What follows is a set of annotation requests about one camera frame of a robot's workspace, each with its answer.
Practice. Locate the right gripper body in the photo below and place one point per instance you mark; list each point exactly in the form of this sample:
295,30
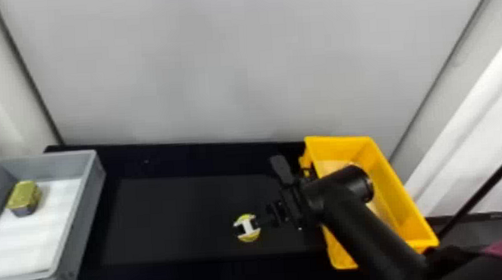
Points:
285,208

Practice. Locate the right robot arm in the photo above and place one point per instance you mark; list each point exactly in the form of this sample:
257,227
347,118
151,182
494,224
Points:
359,230

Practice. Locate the yellow box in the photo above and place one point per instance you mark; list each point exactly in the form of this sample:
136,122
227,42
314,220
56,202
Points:
393,202

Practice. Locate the black mat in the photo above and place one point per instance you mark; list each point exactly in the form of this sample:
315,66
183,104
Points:
173,218

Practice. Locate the black pole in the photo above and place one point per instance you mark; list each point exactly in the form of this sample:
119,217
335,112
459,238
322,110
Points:
480,193

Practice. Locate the grey crate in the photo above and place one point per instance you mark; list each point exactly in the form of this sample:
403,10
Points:
87,201

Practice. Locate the white foam pad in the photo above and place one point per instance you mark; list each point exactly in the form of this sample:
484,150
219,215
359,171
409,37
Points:
28,243

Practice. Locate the olive yellow tin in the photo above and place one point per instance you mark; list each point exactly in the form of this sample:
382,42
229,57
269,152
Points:
23,196

